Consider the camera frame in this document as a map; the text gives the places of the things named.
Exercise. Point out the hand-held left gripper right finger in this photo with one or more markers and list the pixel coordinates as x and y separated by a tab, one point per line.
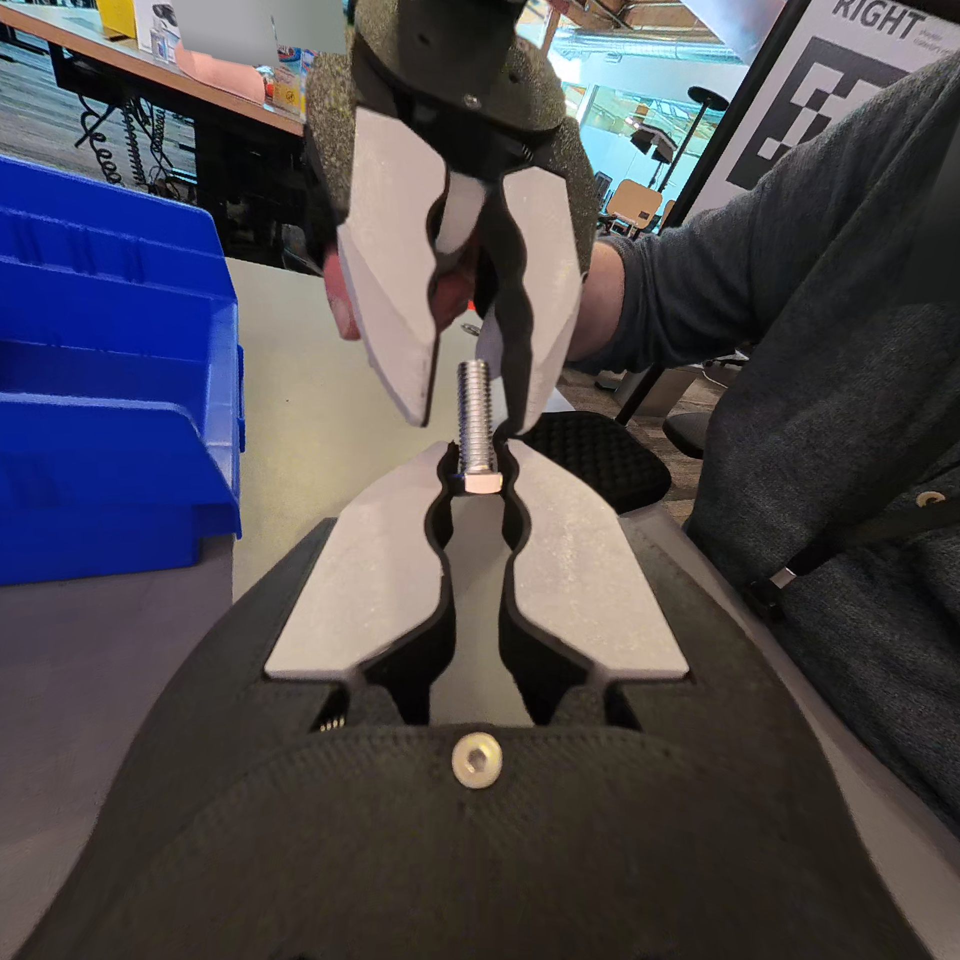
592	592

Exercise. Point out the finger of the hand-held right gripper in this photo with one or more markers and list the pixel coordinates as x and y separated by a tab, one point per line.
386	247
551	285

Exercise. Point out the yellow bin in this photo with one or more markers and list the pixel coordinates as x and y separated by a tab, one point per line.
116	19

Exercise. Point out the grey waste bin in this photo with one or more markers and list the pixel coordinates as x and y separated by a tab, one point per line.
667	390

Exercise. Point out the silver hex bolt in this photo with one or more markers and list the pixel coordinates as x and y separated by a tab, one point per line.
475	420

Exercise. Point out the black wrist rest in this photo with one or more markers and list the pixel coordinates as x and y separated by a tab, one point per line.
600	465

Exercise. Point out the wooden desk with boxes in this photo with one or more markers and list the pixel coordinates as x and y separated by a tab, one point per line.
225	97

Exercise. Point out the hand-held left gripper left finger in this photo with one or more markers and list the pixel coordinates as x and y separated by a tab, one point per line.
360	585

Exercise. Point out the printed cardboard box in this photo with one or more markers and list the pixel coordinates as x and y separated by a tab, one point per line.
157	26

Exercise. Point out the person's right hand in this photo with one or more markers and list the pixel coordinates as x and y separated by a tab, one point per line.
454	292

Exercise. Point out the grey office chair seat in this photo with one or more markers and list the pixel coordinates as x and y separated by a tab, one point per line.
686	435

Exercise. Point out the blue plastic bin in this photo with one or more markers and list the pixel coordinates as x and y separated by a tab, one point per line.
112	412

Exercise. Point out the person's right forearm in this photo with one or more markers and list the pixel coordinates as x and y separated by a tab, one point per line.
750	262

